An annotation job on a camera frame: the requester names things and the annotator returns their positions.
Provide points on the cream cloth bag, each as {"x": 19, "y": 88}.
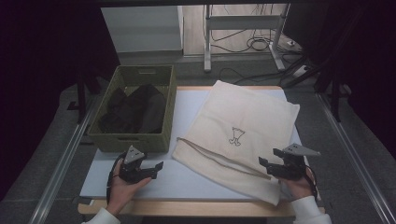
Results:
{"x": 243, "y": 115}

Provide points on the aluminium floor rail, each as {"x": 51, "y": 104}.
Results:
{"x": 59, "y": 168}
{"x": 351, "y": 155}

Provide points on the white metal desk frame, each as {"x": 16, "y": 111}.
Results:
{"x": 243, "y": 22}

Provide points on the white power strip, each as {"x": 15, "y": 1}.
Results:
{"x": 300, "y": 71}

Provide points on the green woven basket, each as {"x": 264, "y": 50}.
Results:
{"x": 165, "y": 93}

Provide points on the dark curtain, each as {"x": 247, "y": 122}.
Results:
{"x": 367, "y": 62}
{"x": 40, "y": 62}

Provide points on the person's right hand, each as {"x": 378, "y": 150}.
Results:
{"x": 300, "y": 188}

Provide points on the black metal stand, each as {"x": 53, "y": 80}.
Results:
{"x": 81, "y": 99}
{"x": 334, "y": 99}

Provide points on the person's left hand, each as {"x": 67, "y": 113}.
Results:
{"x": 123, "y": 191}

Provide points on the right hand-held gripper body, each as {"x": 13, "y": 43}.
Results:
{"x": 291, "y": 169}

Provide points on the white table mat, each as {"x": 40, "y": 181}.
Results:
{"x": 186, "y": 109}

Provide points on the white cabinet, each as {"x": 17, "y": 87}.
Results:
{"x": 140, "y": 28}

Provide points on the dark brown cloth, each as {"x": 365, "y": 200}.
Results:
{"x": 137, "y": 109}

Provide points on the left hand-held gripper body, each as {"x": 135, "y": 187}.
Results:
{"x": 132, "y": 155}

